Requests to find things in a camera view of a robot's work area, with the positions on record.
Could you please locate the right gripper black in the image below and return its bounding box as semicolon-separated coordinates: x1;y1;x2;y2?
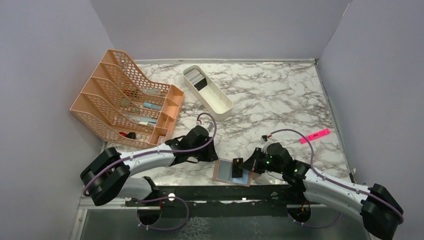
239;147;284;174

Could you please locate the black credit card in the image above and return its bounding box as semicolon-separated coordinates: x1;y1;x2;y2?
216;159;232;182
231;158;244;179

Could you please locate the brown leather card holder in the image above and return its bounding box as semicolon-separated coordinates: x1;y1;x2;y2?
212;158;260;187

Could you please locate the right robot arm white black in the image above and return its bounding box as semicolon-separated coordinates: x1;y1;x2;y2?
239;142;404;240

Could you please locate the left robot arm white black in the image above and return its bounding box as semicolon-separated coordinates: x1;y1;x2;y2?
80;125;219;206

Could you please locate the stack of credit cards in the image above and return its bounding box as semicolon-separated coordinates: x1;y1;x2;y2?
185;69;208;91

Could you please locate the white oblong plastic tray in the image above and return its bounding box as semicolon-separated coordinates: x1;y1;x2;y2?
182;65;234;121

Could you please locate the pink highlighter marker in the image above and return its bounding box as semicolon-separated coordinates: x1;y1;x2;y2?
299;128;331;144

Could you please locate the red black item in organizer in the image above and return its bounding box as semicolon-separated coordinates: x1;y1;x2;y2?
119;131;137;140

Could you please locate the blue item in organizer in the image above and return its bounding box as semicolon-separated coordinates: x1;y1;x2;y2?
142;102;162;111

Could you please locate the orange mesh file organizer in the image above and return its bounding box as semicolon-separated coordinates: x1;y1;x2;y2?
70;49;184;149

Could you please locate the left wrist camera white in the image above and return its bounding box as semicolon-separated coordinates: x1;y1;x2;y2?
197;121;215;133

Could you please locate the black mounting rail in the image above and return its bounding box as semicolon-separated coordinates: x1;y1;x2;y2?
125;184;307;218

